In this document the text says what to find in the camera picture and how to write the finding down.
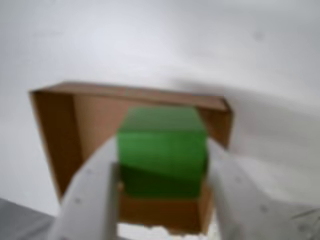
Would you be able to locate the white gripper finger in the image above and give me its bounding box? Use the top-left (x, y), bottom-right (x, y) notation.
top-left (46, 136), bottom-right (121, 240)
top-left (207, 139), bottom-right (320, 240)

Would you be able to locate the green cube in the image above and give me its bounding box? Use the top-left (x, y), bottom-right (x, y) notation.
top-left (115, 106), bottom-right (210, 201)

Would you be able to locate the brown cardboard box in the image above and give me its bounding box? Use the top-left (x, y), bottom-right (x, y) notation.
top-left (28, 80), bottom-right (236, 238)

